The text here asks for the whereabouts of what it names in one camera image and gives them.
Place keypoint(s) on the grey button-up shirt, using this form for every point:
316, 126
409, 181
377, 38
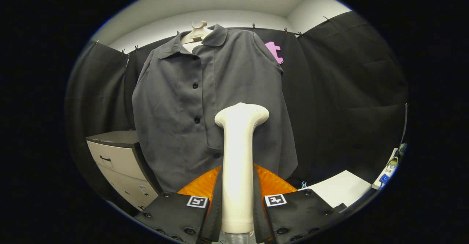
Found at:
172, 108

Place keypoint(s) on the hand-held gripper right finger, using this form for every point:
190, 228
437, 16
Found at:
300, 211

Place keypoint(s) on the row of black clips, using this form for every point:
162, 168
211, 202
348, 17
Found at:
285, 30

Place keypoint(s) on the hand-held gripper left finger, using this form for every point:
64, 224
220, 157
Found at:
176, 211

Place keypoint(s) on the white garment steamer head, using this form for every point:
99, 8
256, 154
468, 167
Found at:
238, 163

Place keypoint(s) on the white table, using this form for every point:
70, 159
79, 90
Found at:
340, 189

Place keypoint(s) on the small blue clip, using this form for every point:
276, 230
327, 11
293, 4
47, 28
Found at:
303, 184

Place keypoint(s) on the cream garment hanger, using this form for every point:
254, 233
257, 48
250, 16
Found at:
196, 33

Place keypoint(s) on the grey drawer cabinet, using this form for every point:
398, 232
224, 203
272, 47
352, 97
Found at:
117, 159

